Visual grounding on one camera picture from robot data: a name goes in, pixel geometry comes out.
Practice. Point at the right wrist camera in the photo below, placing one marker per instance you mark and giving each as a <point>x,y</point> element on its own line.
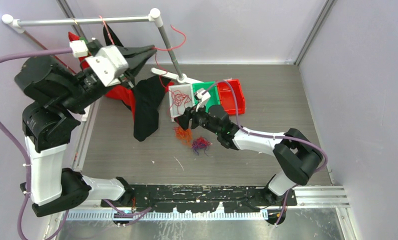
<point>202,96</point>

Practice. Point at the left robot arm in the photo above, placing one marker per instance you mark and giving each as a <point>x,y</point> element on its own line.
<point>48,122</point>

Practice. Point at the aluminium rail frame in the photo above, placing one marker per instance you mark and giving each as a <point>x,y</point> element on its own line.
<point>299,198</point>

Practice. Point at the white plastic bin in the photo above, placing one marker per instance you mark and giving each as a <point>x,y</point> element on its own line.
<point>180,97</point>

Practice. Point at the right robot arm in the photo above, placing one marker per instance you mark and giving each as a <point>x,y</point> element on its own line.
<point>298,158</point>

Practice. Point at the red plastic bin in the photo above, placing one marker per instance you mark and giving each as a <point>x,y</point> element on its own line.
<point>227,100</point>

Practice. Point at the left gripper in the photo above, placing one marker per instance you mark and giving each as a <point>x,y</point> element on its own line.
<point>136,61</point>

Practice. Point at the pink hanger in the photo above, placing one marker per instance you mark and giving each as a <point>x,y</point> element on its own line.
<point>106,29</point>

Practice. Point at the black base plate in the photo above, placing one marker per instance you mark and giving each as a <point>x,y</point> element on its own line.
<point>198,198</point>

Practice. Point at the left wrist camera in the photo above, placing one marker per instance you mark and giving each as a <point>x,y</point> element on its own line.
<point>106,62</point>

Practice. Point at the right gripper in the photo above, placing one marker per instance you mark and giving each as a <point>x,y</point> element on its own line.
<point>190,113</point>

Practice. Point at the red cloth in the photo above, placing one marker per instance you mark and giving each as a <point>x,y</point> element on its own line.
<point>119,92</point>

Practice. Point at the black cloth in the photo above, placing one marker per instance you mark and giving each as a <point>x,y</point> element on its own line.
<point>149,94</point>

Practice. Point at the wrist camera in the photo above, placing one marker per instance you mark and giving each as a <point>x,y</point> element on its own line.
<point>106,62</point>
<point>202,96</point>

